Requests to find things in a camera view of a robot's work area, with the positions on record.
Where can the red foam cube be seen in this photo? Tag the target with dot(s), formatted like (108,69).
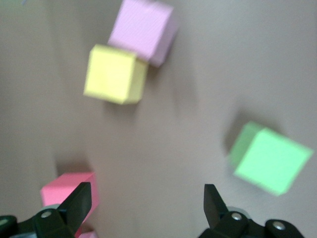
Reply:
(89,235)
(67,188)

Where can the light pink foam cube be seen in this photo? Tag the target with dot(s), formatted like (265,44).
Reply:
(141,27)

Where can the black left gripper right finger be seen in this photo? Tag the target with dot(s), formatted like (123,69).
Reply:
(235,225)

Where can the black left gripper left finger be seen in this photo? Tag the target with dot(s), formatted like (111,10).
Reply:
(49,223)

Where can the yellow foam cube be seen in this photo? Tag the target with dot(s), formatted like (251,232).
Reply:
(111,74)

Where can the green foam cube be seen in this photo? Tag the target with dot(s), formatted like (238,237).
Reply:
(267,161)

